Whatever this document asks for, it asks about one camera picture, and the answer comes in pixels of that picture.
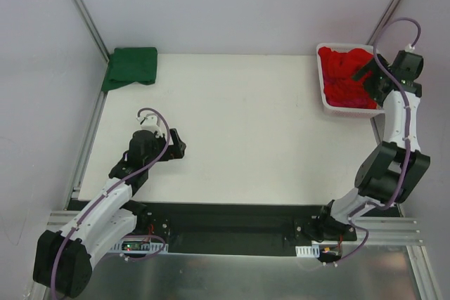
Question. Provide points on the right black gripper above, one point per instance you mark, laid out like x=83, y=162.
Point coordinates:
x=370, y=73

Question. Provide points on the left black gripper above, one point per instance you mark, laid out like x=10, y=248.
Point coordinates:
x=172, y=147

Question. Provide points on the red t shirt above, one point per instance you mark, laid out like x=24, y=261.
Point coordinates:
x=338, y=69

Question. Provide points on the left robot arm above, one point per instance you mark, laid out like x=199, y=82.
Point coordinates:
x=65, y=259

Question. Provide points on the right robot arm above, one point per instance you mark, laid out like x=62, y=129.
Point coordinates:
x=395, y=167

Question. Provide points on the white plastic basket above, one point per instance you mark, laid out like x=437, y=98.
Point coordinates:
x=343, y=111

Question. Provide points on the folded green t shirt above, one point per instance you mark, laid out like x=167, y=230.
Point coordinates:
x=128, y=65

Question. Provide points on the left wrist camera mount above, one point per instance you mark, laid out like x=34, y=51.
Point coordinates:
x=149, y=121

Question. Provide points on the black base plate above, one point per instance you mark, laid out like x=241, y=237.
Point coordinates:
x=236, y=229

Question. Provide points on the left white cable duct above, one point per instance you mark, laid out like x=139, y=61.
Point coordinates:
x=138, y=247

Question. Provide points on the white cable duct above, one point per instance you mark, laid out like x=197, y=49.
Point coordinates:
x=312, y=251
x=138, y=247

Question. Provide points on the aluminium frame rail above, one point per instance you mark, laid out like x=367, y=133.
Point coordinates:
x=389, y=231

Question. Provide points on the right white cable duct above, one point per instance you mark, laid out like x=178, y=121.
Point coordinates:
x=312, y=251

